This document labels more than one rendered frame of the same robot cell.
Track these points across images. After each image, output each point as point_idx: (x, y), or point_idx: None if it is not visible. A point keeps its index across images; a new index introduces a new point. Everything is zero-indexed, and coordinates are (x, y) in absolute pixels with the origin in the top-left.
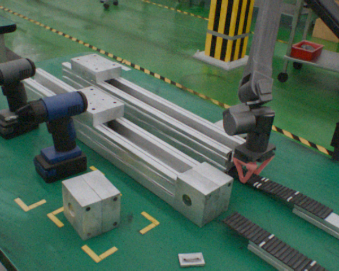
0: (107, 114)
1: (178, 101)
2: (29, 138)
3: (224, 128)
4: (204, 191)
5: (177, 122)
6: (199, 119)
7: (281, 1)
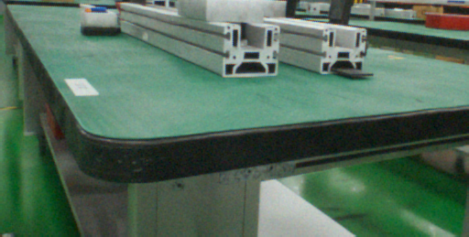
0: None
1: (82, 48)
2: None
3: None
4: None
5: (168, 7)
6: (140, 5)
7: None
